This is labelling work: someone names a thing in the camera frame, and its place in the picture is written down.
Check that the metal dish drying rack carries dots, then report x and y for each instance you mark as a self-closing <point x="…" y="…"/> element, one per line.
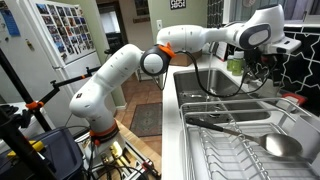
<point x="213" y="155"/>

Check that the large metal serving spoon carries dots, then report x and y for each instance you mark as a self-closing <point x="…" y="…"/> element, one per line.
<point x="279" y="145"/>

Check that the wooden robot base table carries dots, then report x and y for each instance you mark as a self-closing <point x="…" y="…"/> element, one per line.
<point x="141" y="146"/>

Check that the red handled white brush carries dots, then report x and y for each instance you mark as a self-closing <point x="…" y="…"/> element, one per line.
<point x="295" y="98"/>

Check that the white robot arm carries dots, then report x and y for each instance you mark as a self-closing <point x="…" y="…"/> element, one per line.
<point x="264" y="31"/>

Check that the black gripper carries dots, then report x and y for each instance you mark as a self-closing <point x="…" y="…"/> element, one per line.
<point x="261" y="66"/>

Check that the patterned floor mat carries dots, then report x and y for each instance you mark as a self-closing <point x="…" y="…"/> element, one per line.
<point x="147" y="120"/>

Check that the white refrigerator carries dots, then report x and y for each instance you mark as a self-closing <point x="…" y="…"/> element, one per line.
<point x="50" y="47"/>

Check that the wire sink grid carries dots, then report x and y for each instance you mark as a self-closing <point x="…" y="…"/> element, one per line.
<point x="197" y="104"/>

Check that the dark blue storage bin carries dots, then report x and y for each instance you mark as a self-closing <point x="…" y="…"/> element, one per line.
<point x="61" y="154"/>

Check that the short green soap bottle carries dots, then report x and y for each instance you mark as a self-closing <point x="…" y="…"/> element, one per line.
<point x="230" y="59"/>

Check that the stainless steel sink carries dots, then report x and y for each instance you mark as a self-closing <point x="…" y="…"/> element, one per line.
<point x="217" y="84"/>

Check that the cardboard box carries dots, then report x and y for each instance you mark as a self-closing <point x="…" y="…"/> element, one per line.
<point x="182" y="59"/>

